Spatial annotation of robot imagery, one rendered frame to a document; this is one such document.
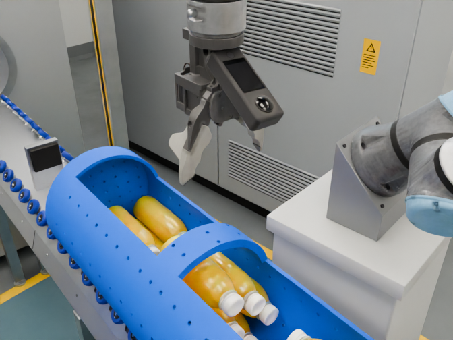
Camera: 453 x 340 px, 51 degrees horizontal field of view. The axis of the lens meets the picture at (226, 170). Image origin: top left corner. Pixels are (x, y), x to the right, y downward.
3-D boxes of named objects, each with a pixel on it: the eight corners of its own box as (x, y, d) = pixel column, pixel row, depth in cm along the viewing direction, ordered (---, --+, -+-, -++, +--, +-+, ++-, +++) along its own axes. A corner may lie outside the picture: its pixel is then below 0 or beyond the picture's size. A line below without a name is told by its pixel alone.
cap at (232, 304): (225, 316, 83) (231, 322, 81) (219, 304, 80) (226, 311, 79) (240, 301, 84) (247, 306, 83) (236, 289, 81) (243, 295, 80)
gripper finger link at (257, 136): (251, 126, 78) (226, 92, 71) (276, 139, 74) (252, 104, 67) (238, 140, 77) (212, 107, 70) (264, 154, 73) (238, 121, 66)
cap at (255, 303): (242, 306, 85) (249, 312, 84) (256, 290, 86) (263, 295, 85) (249, 314, 88) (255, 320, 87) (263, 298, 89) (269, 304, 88)
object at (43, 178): (63, 177, 159) (54, 136, 151) (68, 183, 156) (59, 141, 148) (34, 187, 153) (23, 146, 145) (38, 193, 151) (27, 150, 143)
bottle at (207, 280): (164, 269, 95) (221, 327, 83) (152, 249, 91) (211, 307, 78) (190, 247, 98) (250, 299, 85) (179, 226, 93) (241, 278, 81)
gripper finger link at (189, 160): (164, 171, 69) (192, 115, 68) (188, 188, 65) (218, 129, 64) (148, 166, 67) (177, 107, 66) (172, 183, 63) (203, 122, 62)
